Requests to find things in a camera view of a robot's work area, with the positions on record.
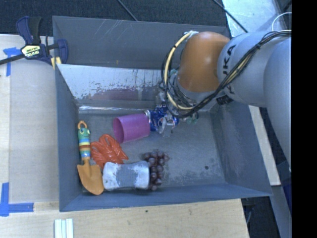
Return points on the white and grey sponge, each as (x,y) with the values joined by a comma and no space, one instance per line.
(126,175)

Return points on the pale wood board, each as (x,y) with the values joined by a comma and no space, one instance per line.
(32,133)

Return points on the purple plastic cup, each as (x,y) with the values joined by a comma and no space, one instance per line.
(132,128)

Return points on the dark red toy grapes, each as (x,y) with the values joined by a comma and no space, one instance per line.
(157,168)

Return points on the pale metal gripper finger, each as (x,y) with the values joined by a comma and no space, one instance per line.
(167,128)

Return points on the blue soda can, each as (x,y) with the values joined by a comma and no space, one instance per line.
(155,121)

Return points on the grey metal bin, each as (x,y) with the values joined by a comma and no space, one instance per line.
(188,157)

